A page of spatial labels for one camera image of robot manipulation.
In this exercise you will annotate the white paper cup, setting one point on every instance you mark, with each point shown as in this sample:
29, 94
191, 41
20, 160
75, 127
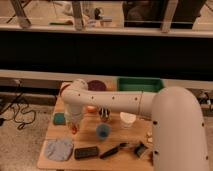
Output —
127, 119

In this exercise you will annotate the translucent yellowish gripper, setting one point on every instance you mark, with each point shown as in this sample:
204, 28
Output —
72, 124

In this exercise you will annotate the purple bowl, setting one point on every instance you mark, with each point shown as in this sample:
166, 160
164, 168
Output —
96, 85

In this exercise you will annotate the blue grey cloth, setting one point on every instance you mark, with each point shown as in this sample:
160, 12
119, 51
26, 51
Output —
59, 149

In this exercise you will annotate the wooden board table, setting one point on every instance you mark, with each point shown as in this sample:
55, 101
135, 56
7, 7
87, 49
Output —
113, 163

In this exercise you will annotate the yellow round fruit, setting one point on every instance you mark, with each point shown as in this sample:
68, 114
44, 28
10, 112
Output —
91, 109

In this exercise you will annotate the red bowl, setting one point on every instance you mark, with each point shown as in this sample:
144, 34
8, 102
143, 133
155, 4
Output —
63, 88

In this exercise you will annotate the teal sponge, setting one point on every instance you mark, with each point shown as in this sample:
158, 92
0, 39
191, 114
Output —
59, 119

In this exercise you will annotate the blue plastic cup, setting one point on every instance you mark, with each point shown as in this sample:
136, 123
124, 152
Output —
102, 131

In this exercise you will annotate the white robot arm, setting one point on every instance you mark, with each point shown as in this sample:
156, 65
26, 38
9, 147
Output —
178, 128

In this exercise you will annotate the green plastic tray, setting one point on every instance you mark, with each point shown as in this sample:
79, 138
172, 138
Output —
139, 84

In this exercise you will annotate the small black brush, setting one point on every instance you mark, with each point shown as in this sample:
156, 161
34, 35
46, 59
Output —
140, 149

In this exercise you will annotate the yellow banana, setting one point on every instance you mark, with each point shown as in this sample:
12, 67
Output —
149, 137

